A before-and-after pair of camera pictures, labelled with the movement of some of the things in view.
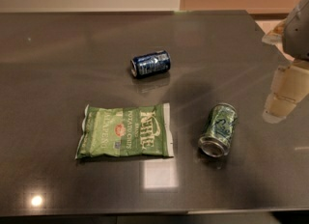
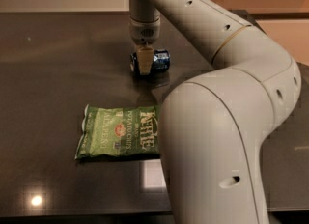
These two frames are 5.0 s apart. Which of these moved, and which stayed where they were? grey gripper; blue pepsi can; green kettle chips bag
Moved: grey gripper
Stayed: blue pepsi can; green kettle chips bag
